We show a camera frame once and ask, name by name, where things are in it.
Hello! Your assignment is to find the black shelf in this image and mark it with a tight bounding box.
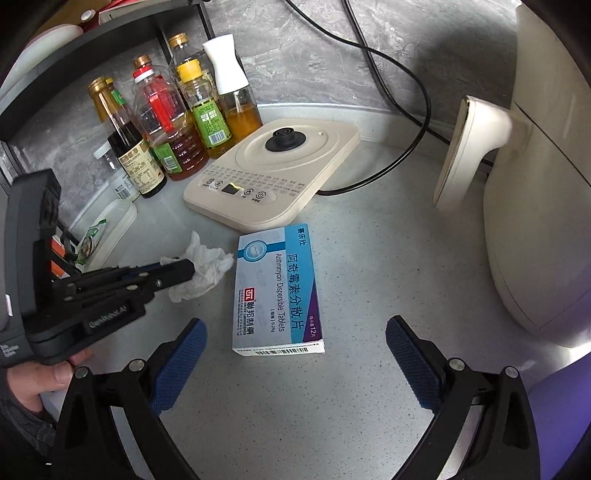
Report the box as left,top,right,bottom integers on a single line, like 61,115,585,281
0,0,215,144

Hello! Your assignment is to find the white top oil sprayer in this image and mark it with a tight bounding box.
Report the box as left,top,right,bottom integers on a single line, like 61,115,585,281
202,34,264,144

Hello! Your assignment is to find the red label oil bottle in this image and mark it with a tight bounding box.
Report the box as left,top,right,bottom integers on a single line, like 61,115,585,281
133,54,211,182

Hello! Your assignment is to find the white plastic container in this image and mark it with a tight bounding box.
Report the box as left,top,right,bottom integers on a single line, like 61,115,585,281
69,198,138,273

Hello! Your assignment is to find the red and white packet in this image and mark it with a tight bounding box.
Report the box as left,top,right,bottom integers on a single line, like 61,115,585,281
81,0,185,26

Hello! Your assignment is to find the green packet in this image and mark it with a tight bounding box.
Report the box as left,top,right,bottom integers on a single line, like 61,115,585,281
76,219,109,264

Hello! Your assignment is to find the green label dark bottle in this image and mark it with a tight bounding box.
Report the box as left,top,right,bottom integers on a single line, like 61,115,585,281
105,78,178,178

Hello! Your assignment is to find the cream kettle base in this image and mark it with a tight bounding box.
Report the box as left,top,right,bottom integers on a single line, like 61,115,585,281
183,117,361,232

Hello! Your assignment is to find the white tissue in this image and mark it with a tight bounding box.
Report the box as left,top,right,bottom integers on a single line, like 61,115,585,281
159,231,235,304

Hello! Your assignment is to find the white object on shelf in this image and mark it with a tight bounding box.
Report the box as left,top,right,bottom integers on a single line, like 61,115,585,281
4,25,84,88

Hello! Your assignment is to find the blue and white medicine box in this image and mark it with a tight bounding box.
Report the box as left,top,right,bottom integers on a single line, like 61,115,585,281
232,223,326,357

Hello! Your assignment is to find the gold cap clear bottle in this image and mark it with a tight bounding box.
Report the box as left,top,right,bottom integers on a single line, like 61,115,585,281
167,34,206,88

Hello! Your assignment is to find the small clear jar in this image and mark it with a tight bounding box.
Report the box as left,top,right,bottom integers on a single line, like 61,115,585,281
95,141,139,203

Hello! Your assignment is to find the dark soy sauce bottle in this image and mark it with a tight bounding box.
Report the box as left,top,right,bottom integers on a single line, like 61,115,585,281
88,76,168,199

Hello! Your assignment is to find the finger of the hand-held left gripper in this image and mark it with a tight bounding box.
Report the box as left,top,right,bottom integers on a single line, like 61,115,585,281
65,258,195,303
69,261,162,284

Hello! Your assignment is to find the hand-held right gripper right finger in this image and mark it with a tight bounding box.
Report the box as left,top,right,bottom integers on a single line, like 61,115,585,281
385,315,541,480

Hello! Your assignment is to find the person's left hand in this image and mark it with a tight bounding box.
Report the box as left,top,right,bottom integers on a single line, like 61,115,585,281
0,348,95,416

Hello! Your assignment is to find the purple trash bin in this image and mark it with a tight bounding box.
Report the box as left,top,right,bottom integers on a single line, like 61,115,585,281
522,360,591,480

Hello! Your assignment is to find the person's left forearm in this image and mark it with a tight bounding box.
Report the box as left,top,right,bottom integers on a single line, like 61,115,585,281
0,378,58,462

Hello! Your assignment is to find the yellow cap bottle green label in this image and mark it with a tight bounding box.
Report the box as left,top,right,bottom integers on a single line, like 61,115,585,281
177,61,234,160

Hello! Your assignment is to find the black power cable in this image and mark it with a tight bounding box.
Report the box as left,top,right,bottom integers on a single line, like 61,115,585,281
285,0,431,195
341,0,455,144

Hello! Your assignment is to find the cream air fryer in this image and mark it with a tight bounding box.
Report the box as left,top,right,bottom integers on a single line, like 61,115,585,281
433,0,591,349

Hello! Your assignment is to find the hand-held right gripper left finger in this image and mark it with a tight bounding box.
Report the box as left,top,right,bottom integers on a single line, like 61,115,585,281
51,318,208,480

